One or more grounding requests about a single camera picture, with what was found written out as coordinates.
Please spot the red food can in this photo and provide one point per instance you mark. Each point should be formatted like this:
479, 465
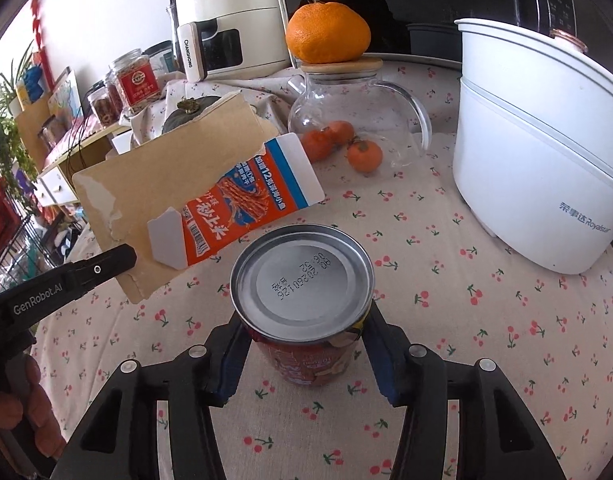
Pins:
301, 280

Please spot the large orange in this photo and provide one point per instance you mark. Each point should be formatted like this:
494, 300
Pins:
329, 35

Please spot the glass jug with wooden lid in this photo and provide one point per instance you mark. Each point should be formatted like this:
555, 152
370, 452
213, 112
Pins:
336, 105

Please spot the white air fryer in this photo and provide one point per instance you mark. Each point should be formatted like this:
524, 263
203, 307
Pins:
226, 10

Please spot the white electric cooking pot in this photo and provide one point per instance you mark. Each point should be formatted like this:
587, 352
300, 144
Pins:
526, 160

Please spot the red wall ornament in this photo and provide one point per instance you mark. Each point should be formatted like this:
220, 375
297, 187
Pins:
39, 25

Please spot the red label glass jar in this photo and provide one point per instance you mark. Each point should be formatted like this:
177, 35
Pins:
136, 85

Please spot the colourful picture frame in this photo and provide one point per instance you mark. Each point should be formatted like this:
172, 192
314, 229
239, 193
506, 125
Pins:
66, 95

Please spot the dark green pumpkin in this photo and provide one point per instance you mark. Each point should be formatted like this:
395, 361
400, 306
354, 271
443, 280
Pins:
186, 117

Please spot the beige wooden shelf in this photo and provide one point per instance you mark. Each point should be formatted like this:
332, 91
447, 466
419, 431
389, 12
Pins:
61, 180

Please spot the glass jar of snacks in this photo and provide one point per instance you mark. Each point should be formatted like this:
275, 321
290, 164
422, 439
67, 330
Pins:
104, 107

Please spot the small orange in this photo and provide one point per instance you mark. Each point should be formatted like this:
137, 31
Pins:
365, 156
342, 131
317, 146

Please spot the green potted plant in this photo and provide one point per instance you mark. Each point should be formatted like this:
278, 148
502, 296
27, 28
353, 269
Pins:
4, 135

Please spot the black microwave oven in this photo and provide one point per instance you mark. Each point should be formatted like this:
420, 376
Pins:
411, 0

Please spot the cherry print tablecloth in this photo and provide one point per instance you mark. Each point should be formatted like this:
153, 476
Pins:
436, 310

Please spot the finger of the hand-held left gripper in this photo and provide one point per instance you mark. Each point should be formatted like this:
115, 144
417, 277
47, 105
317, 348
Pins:
109, 262

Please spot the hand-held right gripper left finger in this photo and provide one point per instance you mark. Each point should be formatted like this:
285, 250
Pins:
231, 360

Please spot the torn cardboard box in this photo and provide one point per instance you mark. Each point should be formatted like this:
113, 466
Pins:
176, 175

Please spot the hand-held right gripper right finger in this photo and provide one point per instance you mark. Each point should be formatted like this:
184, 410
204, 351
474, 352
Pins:
381, 365

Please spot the person's left hand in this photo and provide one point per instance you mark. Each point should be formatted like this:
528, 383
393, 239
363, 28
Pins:
44, 410

